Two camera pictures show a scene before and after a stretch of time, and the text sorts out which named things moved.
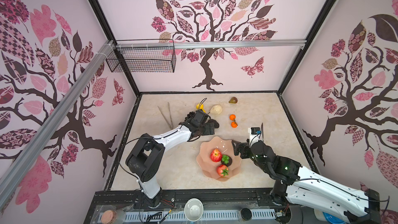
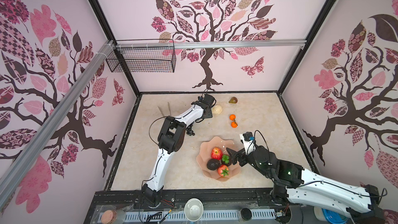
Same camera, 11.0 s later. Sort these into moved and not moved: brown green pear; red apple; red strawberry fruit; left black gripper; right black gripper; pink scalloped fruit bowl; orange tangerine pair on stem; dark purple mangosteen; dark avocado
Moved: right black gripper; left black gripper; dark avocado
Not moved: red apple; orange tangerine pair on stem; red strawberry fruit; brown green pear; dark purple mangosteen; pink scalloped fruit bowl
